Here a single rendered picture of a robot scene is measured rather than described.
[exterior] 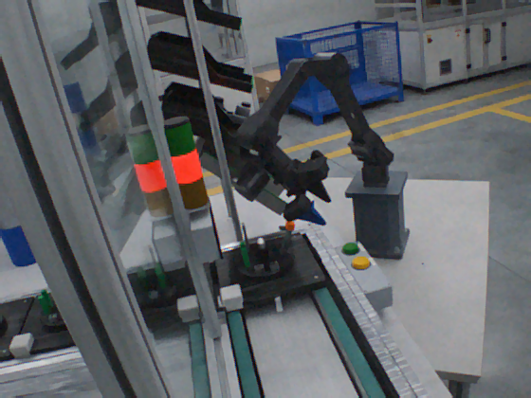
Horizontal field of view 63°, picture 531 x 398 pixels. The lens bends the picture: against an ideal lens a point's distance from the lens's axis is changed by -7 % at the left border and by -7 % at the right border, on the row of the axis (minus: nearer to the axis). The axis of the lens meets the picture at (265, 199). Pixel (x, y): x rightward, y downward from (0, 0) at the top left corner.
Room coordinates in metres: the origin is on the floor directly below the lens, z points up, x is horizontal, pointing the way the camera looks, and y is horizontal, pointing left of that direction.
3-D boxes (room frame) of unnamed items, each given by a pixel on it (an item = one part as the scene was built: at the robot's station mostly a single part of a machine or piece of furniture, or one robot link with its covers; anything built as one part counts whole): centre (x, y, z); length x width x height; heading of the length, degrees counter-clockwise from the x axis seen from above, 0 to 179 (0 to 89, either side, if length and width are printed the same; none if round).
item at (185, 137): (0.76, 0.13, 1.38); 0.05 x 0.05 x 0.05
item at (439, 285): (1.15, -0.26, 0.84); 0.90 x 0.70 x 0.03; 151
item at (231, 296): (0.86, 0.12, 0.97); 0.05 x 0.05 x 0.04; 7
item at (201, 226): (0.76, 0.13, 1.29); 0.12 x 0.05 x 0.25; 7
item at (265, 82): (6.56, -0.83, 0.20); 1.20 x 0.80 x 0.41; 106
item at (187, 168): (0.76, 0.13, 1.33); 0.05 x 0.05 x 0.05
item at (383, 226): (1.13, -0.31, 0.96); 0.15 x 0.15 x 0.20; 61
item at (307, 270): (0.96, 0.03, 0.96); 0.24 x 0.24 x 0.02; 7
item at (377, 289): (0.90, -0.19, 0.93); 0.21 x 0.07 x 0.06; 7
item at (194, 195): (0.76, 0.13, 1.28); 0.05 x 0.05 x 0.05
